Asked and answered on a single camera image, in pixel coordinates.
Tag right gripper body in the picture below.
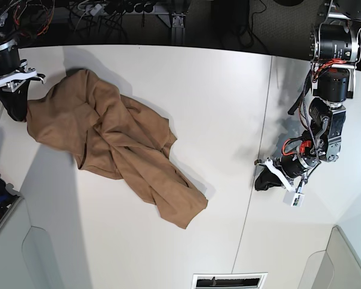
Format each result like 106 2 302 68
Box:
0 40 45 93

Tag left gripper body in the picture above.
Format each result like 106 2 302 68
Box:
255 153 321 193

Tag white table vent grille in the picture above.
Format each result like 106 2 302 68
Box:
191 272 268 289

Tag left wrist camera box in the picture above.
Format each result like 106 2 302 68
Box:
283 191 305 207

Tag aluminium frame post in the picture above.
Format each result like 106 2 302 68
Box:
170 13 186 46

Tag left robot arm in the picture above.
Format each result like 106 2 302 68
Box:
255 1 361 193

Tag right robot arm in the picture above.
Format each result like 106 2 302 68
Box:
0 1 56 122

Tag grey left table panel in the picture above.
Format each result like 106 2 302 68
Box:
0 197 93 289

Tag tan brown t-shirt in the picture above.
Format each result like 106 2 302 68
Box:
26 69 208 229

